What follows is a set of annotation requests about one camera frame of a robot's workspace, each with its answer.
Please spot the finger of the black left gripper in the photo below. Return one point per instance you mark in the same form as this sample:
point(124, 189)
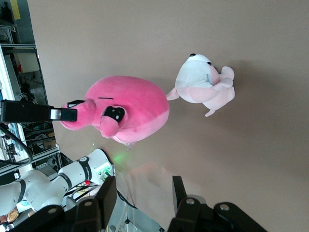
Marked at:
point(29, 111)

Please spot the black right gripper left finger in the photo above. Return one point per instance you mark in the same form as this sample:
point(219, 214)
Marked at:
point(101, 207)

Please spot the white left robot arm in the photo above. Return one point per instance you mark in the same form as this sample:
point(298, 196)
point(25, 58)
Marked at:
point(43, 186)

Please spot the light pink white plush dog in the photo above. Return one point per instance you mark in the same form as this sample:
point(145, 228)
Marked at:
point(193, 77)

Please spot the metal equipment rack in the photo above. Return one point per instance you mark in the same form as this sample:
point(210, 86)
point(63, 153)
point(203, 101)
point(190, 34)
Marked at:
point(21, 60)

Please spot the pink round plush toy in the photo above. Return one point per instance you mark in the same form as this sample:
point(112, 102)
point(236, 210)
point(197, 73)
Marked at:
point(135, 101)

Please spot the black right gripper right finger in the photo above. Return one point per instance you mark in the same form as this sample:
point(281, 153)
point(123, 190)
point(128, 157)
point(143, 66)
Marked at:
point(188, 215)

